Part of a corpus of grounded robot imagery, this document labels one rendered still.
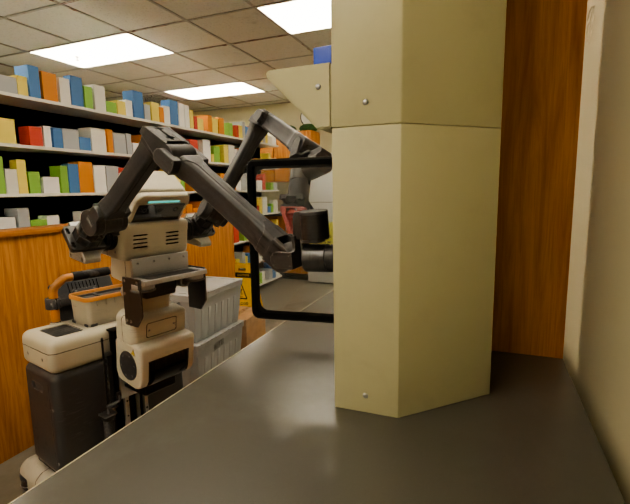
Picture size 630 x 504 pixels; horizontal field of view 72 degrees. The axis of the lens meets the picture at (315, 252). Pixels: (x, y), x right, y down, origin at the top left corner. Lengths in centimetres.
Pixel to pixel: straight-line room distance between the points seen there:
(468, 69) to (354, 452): 61
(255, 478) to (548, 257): 74
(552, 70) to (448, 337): 59
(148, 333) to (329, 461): 107
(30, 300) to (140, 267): 123
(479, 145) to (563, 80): 33
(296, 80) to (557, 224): 62
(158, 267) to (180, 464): 97
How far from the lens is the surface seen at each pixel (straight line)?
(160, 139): 110
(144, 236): 155
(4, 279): 260
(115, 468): 72
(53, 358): 178
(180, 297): 291
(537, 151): 104
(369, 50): 71
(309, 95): 73
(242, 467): 67
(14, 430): 281
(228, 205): 97
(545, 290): 106
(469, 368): 83
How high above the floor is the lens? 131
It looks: 8 degrees down
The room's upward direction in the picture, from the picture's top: 1 degrees counter-clockwise
